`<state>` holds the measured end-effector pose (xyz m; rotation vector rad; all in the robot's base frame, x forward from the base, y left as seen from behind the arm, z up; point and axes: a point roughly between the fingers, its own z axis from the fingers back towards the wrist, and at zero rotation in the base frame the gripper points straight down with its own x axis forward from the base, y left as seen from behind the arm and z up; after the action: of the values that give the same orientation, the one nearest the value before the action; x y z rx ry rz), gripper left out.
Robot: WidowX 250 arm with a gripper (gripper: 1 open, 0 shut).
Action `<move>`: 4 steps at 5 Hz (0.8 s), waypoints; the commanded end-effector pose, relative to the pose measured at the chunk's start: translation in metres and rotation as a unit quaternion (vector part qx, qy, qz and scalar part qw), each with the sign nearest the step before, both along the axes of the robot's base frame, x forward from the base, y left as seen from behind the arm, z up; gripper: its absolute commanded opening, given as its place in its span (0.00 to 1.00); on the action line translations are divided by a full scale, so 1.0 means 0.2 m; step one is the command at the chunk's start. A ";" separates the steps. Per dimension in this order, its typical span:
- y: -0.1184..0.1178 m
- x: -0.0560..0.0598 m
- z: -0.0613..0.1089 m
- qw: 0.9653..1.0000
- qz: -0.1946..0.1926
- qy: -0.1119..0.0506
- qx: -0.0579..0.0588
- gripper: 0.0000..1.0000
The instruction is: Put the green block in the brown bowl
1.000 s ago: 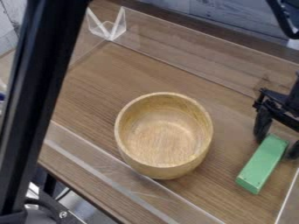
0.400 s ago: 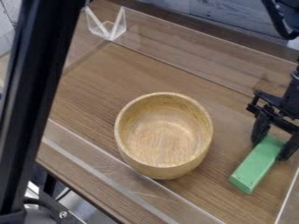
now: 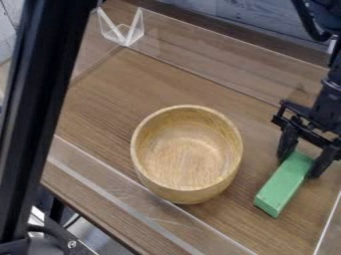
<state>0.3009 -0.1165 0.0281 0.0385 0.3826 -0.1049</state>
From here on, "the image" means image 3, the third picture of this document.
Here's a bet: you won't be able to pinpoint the green rectangular block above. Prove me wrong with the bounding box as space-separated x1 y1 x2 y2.
252 151 313 218

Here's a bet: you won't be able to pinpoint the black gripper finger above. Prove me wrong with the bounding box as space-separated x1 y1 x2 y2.
309 145 341 178
276 124 298 161

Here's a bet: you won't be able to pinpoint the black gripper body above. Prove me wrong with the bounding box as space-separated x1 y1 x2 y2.
271 79 341 148

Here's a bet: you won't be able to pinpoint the black vertical post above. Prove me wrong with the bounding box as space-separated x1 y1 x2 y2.
0 0 101 255

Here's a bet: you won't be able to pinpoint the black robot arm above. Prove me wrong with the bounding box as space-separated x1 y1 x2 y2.
271 0 341 178

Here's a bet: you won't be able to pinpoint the brown wooden bowl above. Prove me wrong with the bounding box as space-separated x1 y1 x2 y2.
131 105 243 204

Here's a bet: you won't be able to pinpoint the grey metal bracket with screw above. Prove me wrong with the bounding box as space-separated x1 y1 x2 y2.
57 231 99 255

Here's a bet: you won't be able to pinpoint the black cable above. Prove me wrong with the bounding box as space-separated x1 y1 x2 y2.
25 224 77 255

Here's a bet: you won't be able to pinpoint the black table leg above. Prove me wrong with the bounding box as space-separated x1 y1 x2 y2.
49 198 65 224

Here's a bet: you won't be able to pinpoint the clear acrylic tray walls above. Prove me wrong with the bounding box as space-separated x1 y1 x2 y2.
42 3 341 255

